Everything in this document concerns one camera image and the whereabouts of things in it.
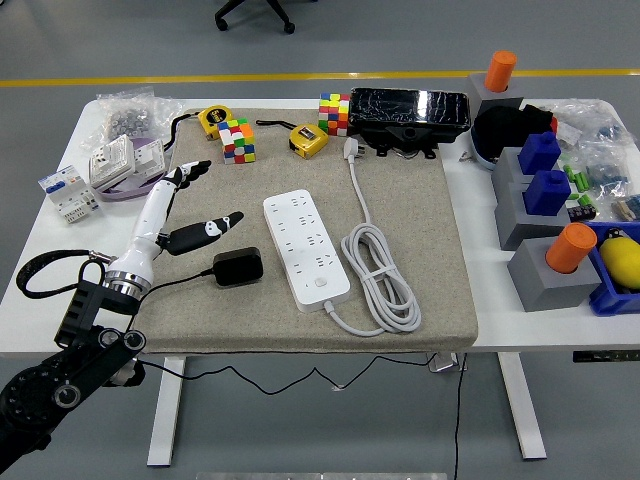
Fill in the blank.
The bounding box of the white power strip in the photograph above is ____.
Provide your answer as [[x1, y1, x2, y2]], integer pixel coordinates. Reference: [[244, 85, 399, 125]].
[[262, 188, 351, 314]]

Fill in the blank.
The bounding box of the blue block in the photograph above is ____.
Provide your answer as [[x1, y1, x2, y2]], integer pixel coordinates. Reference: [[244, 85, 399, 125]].
[[522, 169, 573, 217], [517, 130, 562, 176]]

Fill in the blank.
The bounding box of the white table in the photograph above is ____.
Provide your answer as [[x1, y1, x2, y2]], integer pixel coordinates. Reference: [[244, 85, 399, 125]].
[[0, 97, 640, 469]]

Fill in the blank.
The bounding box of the yellow lemon toy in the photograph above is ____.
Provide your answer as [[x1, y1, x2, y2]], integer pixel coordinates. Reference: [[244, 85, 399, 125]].
[[598, 234, 640, 291]]

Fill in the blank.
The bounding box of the orange cylinder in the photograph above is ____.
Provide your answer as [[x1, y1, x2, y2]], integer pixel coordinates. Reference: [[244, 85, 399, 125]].
[[544, 222, 600, 275], [483, 49, 519, 94]]

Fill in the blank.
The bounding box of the blue plastic bin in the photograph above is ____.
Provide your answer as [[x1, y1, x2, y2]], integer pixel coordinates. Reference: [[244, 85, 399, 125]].
[[584, 221, 640, 317]]

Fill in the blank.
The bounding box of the yellow tape measure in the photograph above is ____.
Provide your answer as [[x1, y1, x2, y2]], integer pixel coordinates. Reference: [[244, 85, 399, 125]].
[[255, 118, 330, 160], [167, 104, 235, 151]]

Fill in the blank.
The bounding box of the grey block holder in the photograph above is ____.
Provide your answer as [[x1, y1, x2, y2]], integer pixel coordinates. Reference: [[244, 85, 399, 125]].
[[507, 237, 603, 314], [490, 146, 564, 201], [493, 182, 574, 251], [464, 72, 526, 119]]

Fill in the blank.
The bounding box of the clear bag of parts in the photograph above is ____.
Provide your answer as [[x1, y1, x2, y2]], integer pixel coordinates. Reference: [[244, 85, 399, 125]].
[[574, 141, 635, 201], [610, 193, 640, 222], [552, 98, 632, 149]]

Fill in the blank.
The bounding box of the white power strip cord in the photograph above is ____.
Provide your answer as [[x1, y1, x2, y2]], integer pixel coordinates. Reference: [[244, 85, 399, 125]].
[[323, 137, 421, 337]]

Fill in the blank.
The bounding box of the black power adapter plug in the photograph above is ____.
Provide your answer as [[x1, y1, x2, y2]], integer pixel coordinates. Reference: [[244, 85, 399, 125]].
[[212, 246, 265, 288]]

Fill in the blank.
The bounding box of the black cloth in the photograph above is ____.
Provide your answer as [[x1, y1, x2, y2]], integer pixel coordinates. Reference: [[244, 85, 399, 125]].
[[472, 103, 556, 161]]

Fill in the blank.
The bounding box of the grey box under table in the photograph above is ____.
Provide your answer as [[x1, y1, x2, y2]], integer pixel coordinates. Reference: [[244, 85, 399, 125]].
[[428, 352, 469, 374]]

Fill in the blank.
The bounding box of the small dark component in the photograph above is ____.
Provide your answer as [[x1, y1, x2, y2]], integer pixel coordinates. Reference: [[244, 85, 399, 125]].
[[567, 202, 598, 222]]

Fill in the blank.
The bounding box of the thin black adapter cord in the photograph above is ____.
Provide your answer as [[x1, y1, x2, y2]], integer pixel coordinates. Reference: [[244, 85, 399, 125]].
[[132, 268, 434, 396]]

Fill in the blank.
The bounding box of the black office chair base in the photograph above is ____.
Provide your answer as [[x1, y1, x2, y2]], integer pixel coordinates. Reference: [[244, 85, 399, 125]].
[[214, 0, 296, 35]]

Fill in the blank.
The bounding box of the white circuit breaker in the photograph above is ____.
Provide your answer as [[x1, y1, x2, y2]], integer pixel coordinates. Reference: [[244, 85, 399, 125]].
[[38, 164, 101, 225]]

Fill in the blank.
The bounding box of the black glossy plastic case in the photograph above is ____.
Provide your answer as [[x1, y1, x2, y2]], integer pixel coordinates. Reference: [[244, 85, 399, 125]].
[[348, 87, 473, 161]]

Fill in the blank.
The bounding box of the black hanging cable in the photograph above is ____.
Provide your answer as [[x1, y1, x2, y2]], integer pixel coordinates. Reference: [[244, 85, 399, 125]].
[[452, 352, 466, 480]]

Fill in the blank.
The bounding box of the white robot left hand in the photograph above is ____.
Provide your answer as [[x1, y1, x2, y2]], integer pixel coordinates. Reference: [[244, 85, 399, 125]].
[[110, 159, 246, 291]]

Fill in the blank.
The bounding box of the white round bowl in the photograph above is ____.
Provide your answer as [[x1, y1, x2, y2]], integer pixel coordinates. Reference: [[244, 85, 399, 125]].
[[469, 124, 501, 174]]

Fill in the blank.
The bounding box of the clear bag of nuts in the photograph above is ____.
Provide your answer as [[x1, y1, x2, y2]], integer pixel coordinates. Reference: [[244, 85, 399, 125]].
[[82, 87, 184, 151]]

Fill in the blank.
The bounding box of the black desk control panel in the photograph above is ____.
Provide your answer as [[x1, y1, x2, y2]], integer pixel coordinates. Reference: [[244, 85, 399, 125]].
[[573, 351, 640, 364]]

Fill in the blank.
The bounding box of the colourful puzzle cube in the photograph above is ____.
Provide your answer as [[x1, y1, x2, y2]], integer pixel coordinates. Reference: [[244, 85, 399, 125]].
[[318, 92, 351, 137], [217, 117, 257, 165]]

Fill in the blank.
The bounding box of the white wall socket panel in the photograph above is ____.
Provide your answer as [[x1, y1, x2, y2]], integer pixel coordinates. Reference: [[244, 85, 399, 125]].
[[88, 134, 137, 190], [130, 138, 166, 176]]

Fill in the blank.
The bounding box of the grey-brown mat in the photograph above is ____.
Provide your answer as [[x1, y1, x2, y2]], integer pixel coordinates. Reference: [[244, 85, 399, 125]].
[[130, 107, 479, 355]]

